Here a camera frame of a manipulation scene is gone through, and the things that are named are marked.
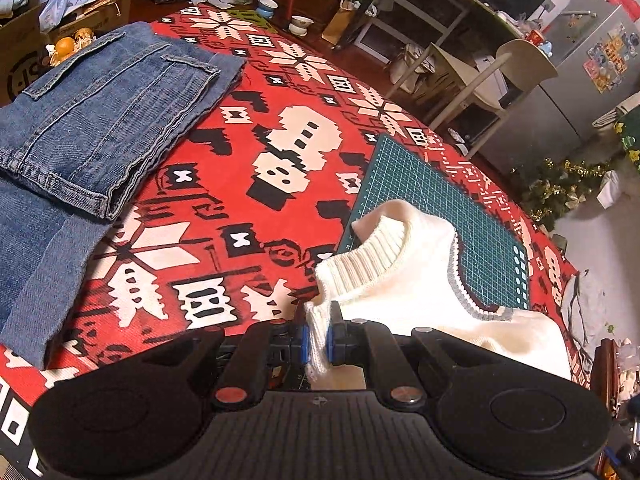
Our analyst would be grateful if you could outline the silver refrigerator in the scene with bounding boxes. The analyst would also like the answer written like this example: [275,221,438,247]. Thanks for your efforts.
[482,0,640,176]

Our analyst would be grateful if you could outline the cream chair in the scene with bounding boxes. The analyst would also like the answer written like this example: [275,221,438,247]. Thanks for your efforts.
[387,38,560,158]

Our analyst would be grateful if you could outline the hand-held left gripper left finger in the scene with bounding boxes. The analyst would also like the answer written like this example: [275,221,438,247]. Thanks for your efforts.
[142,304,308,409]

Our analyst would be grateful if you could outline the dark wooden side table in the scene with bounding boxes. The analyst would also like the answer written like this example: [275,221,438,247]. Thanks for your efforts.
[592,337,621,411]

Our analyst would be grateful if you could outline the green plastic tray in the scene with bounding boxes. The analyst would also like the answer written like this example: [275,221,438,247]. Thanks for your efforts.
[227,6,273,28]

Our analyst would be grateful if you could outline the green Christmas wall banner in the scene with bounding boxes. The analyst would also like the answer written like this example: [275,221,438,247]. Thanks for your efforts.
[614,115,640,166]

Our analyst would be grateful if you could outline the white metal rack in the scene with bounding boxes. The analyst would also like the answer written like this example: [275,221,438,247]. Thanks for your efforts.
[350,0,481,66]

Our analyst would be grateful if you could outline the red patterned blanket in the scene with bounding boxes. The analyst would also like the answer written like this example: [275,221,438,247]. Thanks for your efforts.
[0,6,596,478]

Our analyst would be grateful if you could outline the small Christmas tree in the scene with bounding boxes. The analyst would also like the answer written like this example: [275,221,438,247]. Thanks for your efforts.
[510,157,621,233]

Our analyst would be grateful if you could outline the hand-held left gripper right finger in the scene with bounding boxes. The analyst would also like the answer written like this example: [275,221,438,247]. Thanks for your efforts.
[325,303,493,408]

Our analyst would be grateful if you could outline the green cutting mat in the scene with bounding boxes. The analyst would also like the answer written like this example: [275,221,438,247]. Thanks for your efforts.
[336,132,533,311]

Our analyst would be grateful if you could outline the white paper sheet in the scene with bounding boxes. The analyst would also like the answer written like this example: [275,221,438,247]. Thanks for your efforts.
[597,170,621,208]

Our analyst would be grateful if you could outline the white knit vest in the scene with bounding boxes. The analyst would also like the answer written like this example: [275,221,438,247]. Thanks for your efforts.
[302,199,573,391]

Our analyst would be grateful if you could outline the yellow paper bag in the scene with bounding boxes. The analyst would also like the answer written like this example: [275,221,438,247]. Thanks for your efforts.
[322,0,361,46]

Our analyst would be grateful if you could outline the cardboard box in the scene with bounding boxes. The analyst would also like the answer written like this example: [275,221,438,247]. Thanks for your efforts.
[0,0,48,106]
[40,0,133,61]

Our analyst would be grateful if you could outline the blue denim jeans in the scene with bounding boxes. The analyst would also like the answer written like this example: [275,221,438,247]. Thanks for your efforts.
[0,22,247,370]

